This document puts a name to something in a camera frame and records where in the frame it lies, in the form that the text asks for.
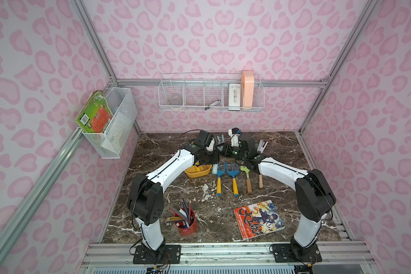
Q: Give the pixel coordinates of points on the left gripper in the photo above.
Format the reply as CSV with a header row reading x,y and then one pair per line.
x,y
214,147

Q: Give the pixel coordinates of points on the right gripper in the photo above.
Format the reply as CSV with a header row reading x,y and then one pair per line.
x,y
256,148

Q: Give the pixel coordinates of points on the yellow plastic storage box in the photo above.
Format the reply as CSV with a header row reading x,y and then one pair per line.
x,y
198,171

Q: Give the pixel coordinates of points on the blue rake yellow handle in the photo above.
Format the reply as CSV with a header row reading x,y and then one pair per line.
x,y
219,169
233,171

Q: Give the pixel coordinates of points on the light green rake wooden handle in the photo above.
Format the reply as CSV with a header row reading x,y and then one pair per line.
x,y
246,170

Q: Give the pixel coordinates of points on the light blue rake white handle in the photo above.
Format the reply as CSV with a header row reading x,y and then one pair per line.
x,y
220,140

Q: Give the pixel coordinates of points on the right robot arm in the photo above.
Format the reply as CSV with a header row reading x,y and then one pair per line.
x,y
314,196

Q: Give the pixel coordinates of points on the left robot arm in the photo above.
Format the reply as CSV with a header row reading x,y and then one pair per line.
x,y
146,202

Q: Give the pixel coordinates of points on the pink box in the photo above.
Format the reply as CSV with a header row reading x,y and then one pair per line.
x,y
248,83

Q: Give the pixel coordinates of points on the white blue stapler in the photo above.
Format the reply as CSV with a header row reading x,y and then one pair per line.
x,y
262,146

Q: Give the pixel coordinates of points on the black silver pen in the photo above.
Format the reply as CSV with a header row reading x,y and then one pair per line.
x,y
216,103

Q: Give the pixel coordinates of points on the white card pack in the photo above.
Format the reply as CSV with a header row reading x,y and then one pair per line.
x,y
234,96

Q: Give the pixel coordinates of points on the grey round tin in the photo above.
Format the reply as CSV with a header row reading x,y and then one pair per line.
x,y
176,101

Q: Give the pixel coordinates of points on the red pencil cup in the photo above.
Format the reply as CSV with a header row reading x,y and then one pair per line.
x,y
187,229

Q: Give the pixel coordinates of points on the red comic book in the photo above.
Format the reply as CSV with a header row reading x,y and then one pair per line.
x,y
258,219

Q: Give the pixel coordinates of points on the white paper sheet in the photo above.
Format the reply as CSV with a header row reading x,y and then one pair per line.
x,y
117,134

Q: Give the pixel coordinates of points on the green red book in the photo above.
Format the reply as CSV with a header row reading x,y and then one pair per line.
x,y
96,115

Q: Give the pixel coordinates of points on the white wire wall shelf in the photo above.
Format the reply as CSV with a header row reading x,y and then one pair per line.
x,y
198,90

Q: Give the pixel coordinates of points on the white mesh wall basket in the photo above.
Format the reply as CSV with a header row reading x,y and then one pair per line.
x,y
121,100

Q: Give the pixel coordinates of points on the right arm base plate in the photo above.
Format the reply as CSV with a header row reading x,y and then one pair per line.
x,y
281,253

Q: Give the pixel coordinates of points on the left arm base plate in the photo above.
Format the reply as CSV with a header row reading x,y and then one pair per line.
x,y
145,255

